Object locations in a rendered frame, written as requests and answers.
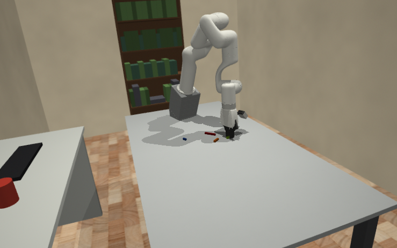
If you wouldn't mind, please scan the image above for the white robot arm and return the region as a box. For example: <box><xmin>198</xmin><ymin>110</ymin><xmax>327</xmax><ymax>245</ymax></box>
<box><xmin>177</xmin><ymin>12</ymin><xmax>242</xmax><ymax>110</ymax></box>

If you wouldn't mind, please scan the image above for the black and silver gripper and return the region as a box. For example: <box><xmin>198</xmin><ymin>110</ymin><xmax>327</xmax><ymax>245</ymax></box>
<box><xmin>220</xmin><ymin>108</ymin><xmax>238</xmax><ymax>138</ymax></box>

